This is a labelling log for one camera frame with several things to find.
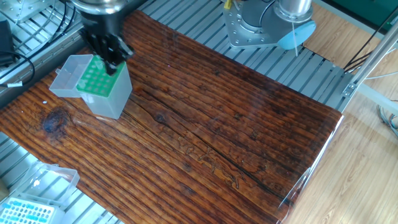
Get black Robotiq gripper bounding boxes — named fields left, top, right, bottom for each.
left=79, top=9, right=136, bottom=76

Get green-topped pipette tip box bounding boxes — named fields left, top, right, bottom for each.
left=76, top=54, right=133, bottom=120

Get blue small pipette tip rack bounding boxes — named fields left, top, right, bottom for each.
left=0, top=196, right=65, bottom=224

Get silver force torque sensor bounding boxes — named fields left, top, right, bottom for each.
left=70, top=0, right=131, bottom=16

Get clear hinged box lid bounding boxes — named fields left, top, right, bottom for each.
left=49, top=54, right=95, bottom=98

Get aluminium plate with holes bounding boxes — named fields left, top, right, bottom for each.
left=0, top=0, right=56, bottom=24

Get black power adapter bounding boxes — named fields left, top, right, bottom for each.
left=0, top=20, right=16, bottom=67

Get brown wood grain board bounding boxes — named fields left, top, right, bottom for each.
left=0, top=9, right=343, bottom=224

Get clear plastic rack lid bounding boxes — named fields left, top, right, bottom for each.
left=18, top=161, right=81, bottom=208

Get white zip tie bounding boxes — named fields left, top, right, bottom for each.
left=291, top=21, right=300, bottom=57

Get pair of black cables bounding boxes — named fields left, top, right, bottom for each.
left=14, top=0, right=77, bottom=52

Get aluminium table rail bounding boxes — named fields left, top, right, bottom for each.
left=0, top=0, right=147, bottom=108

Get black cable with white label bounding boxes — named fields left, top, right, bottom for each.
left=0, top=51, right=35, bottom=88

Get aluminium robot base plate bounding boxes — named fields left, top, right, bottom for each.
left=222, top=0, right=299, bottom=50

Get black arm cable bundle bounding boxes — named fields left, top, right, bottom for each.
left=259, top=0, right=277, bottom=26

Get black cables along post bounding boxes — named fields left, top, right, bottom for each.
left=343, top=6, right=398, bottom=72

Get aluminium frame post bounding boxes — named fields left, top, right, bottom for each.
left=341, top=20, right=398, bottom=99

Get pale frame crossbar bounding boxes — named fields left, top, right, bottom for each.
left=357, top=83, right=398, bottom=116

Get coloured wire bundle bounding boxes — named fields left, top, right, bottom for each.
left=377, top=104, right=398, bottom=139

